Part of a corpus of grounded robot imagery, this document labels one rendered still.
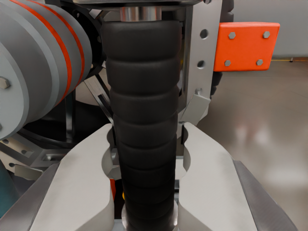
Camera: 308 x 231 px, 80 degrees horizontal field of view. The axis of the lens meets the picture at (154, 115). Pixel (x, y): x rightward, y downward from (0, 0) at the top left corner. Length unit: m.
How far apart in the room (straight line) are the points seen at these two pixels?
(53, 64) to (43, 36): 0.03
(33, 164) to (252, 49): 0.48
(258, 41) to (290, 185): 1.17
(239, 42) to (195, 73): 0.08
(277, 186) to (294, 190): 0.09
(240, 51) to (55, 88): 0.26
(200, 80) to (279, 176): 1.19
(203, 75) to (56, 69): 0.21
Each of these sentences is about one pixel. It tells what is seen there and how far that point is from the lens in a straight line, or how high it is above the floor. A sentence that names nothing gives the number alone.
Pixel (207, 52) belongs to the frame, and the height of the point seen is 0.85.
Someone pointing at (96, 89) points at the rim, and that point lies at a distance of 0.45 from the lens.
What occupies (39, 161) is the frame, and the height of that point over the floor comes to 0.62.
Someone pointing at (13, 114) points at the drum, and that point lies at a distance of 0.21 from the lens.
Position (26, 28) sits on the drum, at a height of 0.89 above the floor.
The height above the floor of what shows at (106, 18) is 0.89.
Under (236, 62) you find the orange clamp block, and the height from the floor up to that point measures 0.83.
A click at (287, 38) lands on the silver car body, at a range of 0.90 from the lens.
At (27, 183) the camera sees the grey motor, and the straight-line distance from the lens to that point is 0.79.
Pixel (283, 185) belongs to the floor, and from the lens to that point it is 1.40.
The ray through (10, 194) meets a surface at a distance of 0.42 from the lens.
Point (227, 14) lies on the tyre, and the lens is 0.40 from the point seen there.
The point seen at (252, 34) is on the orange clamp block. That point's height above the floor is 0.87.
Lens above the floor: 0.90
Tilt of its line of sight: 28 degrees down
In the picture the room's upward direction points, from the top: 1 degrees counter-clockwise
